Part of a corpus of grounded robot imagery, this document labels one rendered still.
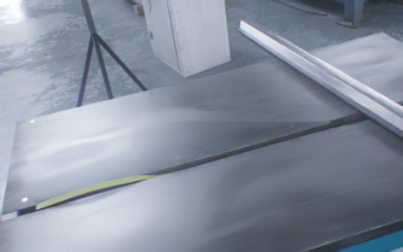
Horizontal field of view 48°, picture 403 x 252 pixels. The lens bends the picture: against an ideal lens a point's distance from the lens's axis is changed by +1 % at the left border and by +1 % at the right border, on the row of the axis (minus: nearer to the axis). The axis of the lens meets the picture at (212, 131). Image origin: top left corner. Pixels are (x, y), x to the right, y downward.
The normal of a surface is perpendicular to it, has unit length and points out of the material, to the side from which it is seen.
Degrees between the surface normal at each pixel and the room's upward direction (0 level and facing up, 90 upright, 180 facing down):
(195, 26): 90
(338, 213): 0
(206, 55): 90
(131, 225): 0
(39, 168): 0
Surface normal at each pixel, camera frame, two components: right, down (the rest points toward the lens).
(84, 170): -0.12, -0.83
